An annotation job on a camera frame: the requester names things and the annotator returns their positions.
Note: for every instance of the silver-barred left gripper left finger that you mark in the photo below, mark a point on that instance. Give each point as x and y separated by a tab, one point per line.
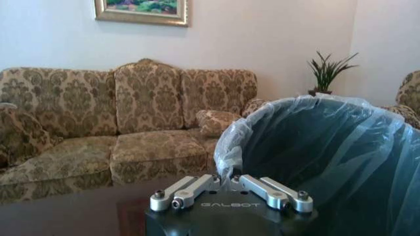
183	190

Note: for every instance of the silver-barred left gripper right finger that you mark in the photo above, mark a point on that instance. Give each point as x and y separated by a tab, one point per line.
275	192

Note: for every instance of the dark bin with clear liner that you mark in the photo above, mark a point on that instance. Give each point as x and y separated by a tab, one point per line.
328	157

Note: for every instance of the floral patterned throw pillow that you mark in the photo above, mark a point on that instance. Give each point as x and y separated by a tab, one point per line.
215	123

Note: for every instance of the floral patterned beige sofa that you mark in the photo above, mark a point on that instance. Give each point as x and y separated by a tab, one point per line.
131	127

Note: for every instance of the green potted plant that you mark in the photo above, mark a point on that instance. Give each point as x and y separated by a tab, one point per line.
325	71

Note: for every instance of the floral patterned armchair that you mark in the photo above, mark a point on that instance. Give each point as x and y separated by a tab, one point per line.
408	98

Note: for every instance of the gold framed landscape painting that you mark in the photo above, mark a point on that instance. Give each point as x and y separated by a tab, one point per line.
144	11

